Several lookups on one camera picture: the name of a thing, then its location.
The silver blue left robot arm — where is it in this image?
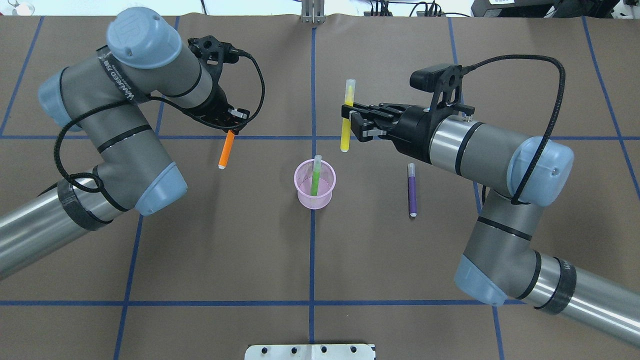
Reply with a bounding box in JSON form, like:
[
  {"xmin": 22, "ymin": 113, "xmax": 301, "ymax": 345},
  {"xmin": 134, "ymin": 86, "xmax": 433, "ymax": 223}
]
[{"xmin": 0, "ymin": 7, "xmax": 255, "ymax": 280}]

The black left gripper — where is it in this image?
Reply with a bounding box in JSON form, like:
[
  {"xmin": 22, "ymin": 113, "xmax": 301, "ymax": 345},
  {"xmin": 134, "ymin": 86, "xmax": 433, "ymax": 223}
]
[{"xmin": 183, "ymin": 84, "xmax": 250, "ymax": 135}]

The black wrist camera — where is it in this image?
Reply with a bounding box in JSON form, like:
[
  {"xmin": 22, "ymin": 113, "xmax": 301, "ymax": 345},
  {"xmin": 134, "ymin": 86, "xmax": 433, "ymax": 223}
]
[
  {"xmin": 409, "ymin": 63, "xmax": 475, "ymax": 121},
  {"xmin": 187, "ymin": 35, "xmax": 240, "ymax": 84}
]

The green marker pen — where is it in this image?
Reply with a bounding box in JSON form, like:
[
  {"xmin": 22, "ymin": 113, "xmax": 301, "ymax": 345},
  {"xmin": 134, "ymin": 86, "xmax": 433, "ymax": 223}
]
[{"xmin": 310, "ymin": 154, "xmax": 322, "ymax": 197}]

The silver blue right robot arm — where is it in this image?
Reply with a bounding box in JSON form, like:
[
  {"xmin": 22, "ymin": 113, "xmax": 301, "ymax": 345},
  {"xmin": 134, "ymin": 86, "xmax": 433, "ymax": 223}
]
[{"xmin": 342, "ymin": 103, "xmax": 639, "ymax": 347}]

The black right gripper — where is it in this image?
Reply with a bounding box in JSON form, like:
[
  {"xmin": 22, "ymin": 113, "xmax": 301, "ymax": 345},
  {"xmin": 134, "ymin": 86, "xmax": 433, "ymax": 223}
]
[{"xmin": 342, "ymin": 102, "xmax": 441, "ymax": 164}]

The orange marker pen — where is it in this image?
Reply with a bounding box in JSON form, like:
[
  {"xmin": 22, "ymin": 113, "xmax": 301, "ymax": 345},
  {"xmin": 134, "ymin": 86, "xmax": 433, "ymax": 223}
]
[{"xmin": 218, "ymin": 130, "xmax": 236, "ymax": 170}]

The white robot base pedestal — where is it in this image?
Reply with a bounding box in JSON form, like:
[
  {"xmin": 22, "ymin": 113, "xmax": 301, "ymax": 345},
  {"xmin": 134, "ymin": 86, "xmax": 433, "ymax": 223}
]
[{"xmin": 244, "ymin": 343, "xmax": 377, "ymax": 360}]

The black left camera cable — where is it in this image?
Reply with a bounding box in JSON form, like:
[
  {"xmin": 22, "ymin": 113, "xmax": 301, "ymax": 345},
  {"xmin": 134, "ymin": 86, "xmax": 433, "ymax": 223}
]
[{"xmin": 53, "ymin": 49, "xmax": 266, "ymax": 194}]

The pink mesh pen holder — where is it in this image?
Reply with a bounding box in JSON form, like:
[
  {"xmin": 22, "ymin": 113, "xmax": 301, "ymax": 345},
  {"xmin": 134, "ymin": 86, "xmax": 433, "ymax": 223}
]
[{"xmin": 293, "ymin": 157, "xmax": 337, "ymax": 210}]

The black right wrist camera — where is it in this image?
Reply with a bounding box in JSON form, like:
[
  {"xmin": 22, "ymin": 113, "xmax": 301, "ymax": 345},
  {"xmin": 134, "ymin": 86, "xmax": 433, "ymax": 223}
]
[{"xmin": 409, "ymin": 63, "xmax": 475, "ymax": 121}]

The yellow marker pen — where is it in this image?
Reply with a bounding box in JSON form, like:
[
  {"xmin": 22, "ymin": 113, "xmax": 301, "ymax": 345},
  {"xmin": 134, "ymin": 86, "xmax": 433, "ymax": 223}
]
[{"xmin": 339, "ymin": 79, "xmax": 356, "ymax": 153}]

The black right camera cable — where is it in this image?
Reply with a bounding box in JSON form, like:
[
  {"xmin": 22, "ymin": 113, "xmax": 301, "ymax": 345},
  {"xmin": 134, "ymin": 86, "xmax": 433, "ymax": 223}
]
[{"xmin": 460, "ymin": 54, "xmax": 567, "ymax": 206}]

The black camera cable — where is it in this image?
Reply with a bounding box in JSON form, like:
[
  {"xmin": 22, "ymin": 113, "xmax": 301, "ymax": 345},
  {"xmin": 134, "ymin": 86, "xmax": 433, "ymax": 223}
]
[
  {"xmin": 460, "ymin": 54, "xmax": 567, "ymax": 206},
  {"xmin": 53, "ymin": 49, "xmax": 266, "ymax": 194}
]

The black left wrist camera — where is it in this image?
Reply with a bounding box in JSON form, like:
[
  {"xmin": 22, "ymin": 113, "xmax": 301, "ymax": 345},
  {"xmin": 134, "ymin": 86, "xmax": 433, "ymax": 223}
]
[{"xmin": 187, "ymin": 35, "xmax": 240, "ymax": 84}]

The purple marker pen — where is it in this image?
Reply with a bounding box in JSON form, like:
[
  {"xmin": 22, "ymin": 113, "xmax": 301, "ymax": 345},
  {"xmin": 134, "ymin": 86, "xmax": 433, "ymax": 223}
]
[{"xmin": 407, "ymin": 162, "xmax": 418, "ymax": 219}]

